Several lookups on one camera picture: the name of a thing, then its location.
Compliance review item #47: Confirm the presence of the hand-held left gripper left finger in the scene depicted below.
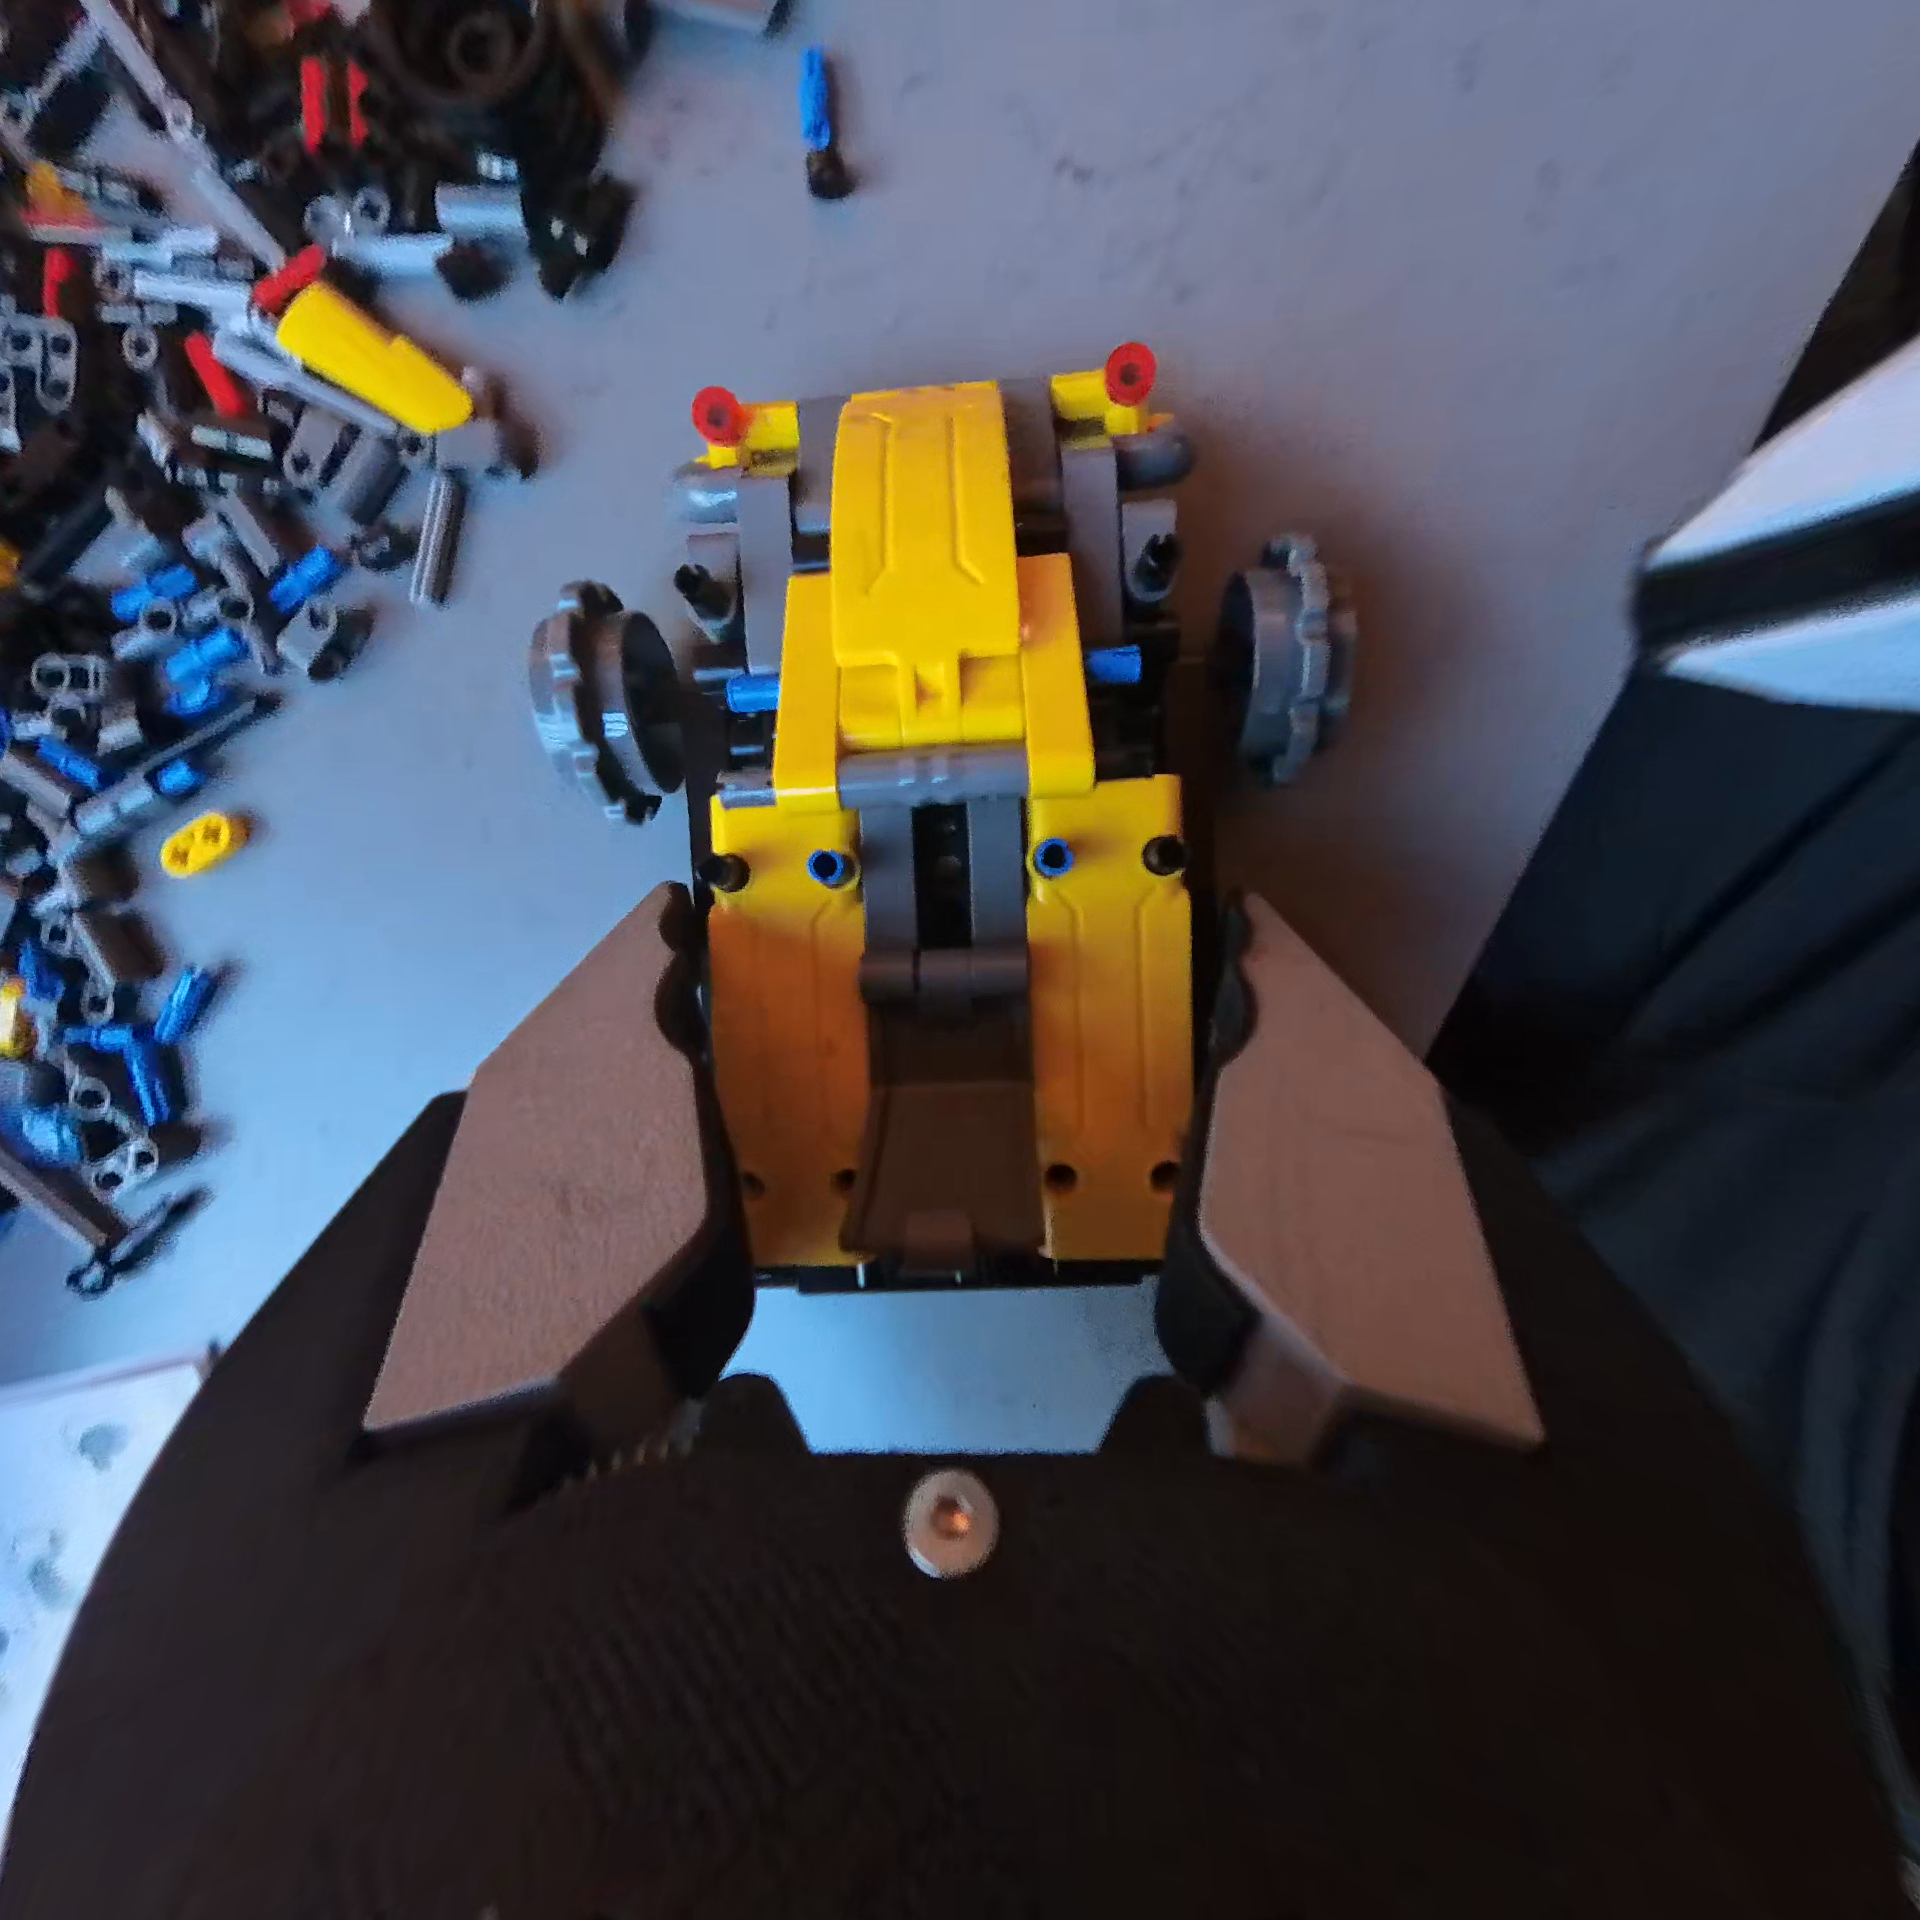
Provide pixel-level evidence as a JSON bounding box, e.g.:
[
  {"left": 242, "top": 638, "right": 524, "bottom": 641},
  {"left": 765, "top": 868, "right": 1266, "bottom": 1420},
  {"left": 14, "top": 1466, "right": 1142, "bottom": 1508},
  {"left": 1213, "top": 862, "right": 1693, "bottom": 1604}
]
[{"left": 360, "top": 883, "right": 760, "bottom": 1433}]

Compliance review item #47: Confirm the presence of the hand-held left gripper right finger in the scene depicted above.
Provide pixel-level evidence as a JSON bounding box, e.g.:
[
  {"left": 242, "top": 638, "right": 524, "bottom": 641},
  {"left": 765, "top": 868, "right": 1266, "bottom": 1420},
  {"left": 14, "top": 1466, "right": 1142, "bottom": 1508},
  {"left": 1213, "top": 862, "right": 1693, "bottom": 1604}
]
[{"left": 1152, "top": 891, "right": 1547, "bottom": 1470}]

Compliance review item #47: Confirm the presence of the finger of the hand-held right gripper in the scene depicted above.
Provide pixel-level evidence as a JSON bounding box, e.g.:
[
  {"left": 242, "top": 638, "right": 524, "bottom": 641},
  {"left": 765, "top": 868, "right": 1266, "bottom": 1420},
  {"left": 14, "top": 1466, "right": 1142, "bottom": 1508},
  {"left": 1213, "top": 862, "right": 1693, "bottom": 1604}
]
[
  {"left": 1635, "top": 359, "right": 1920, "bottom": 608},
  {"left": 1635, "top": 546, "right": 1920, "bottom": 737}
]

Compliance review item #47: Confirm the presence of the yellow toy brick car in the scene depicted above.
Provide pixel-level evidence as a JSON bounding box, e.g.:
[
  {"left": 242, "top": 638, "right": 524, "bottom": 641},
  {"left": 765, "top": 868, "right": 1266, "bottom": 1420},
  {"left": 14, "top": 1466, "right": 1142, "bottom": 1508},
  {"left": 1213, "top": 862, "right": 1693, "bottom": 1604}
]
[{"left": 525, "top": 344, "right": 1360, "bottom": 1296}]

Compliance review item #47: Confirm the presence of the pile of small brick parts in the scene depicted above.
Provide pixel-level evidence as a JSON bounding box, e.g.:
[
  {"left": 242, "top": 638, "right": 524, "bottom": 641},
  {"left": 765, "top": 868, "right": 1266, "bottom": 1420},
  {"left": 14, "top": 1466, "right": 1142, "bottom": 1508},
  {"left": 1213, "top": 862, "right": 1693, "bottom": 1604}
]
[{"left": 0, "top": 0, "right": 664, "bottom": 1299}]

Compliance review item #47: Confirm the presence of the yellow curved panel piece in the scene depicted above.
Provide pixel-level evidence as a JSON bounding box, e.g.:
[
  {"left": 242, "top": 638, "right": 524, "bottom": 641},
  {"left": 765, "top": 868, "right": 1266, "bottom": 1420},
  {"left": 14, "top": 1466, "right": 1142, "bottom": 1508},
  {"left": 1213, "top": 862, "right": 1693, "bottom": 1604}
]
[{"left": 276, "top": 281, "right": 480, "bottom": 438}]

